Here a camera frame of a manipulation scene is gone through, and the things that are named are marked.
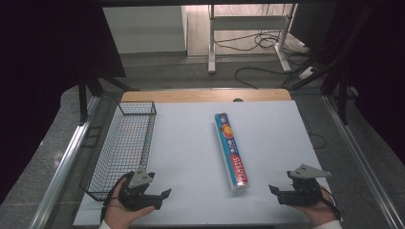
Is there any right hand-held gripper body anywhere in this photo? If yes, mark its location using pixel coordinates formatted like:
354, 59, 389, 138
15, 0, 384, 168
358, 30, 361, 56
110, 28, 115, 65
277, 163, 332, 207

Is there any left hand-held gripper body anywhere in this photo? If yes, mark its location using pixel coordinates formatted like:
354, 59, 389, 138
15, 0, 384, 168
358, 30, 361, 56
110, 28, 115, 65
117, 165, 163, 212

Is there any person's right hand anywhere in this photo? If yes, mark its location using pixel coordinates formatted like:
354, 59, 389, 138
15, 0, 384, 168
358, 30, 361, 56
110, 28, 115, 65
290, 186, 344, 227

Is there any person's left hand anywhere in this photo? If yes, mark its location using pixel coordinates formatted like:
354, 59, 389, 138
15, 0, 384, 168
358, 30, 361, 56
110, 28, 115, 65
103, 180, 157, 229

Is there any person's right white sleeve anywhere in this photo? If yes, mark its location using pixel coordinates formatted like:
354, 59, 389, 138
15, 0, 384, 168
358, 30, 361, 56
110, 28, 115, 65
313, 219, 344, 229

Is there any white table mat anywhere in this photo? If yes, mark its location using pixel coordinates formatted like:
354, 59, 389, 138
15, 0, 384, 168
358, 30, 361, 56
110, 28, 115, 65
73, 99, 335, 227

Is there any blue and red cling film roll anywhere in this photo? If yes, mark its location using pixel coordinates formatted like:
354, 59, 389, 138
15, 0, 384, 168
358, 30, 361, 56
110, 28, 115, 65
213, 112, 250, 191

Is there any black stand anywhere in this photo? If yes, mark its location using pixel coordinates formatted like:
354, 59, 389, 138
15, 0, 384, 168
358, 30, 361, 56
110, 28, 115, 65
77, 73, 141, 126
319, 72, 358, 126

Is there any white power strip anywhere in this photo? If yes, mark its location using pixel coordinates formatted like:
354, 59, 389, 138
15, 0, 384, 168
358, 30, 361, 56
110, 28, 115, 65
299, 66, 318, 81

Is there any black curtain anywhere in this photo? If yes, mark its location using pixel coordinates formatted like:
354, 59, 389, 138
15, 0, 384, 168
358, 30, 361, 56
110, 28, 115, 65
288, 0, 405, 157
0, 0, 127, 204

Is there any white cabinet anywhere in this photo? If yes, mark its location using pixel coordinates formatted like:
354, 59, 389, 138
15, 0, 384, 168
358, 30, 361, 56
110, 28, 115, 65
102, 5, 189, 55

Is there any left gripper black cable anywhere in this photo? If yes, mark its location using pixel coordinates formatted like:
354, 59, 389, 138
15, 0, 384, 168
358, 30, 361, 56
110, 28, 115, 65
99, 172, 129, 223

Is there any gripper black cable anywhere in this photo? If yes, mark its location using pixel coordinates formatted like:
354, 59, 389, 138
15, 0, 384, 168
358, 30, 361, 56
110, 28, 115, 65
319, 186, 345, 222
99, 172, 129, 223

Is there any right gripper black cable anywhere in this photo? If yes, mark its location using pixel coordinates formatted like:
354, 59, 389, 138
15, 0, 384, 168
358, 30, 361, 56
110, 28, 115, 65
319, 186, 345, 222

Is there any black wire basket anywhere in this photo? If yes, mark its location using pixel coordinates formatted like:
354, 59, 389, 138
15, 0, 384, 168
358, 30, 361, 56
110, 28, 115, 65
79, 100, 158, 202

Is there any thin black cable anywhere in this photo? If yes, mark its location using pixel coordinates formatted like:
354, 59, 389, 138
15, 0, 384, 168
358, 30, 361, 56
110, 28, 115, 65
306, 119, 327, 150

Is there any metal rail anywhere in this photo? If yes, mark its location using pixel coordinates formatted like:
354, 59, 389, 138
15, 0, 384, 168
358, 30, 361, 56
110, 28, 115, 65
322, 94, 405, 229
28, 94, 101, 229

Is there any black floor cable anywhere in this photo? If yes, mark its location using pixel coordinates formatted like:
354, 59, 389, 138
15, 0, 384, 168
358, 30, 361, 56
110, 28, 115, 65
234, 66, 288, 90

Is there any bundle of black floor cables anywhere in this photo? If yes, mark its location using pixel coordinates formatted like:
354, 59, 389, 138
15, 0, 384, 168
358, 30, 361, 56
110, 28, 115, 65
213, 30, 308, 52

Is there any white desk frame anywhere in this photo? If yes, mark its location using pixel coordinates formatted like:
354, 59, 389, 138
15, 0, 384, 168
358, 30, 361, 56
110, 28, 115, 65
207, 3, 299, 74

